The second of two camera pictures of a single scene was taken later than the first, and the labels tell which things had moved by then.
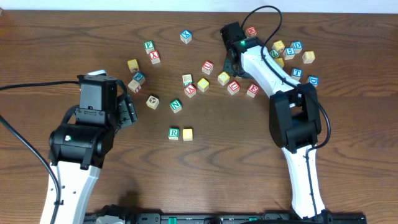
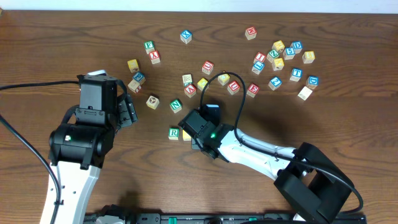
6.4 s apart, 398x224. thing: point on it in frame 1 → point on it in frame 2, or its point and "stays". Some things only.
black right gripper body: (234, 69) → (195, 143)
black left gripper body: (128, 112) stays
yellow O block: (187, 134) stays
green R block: (173, 134) stays
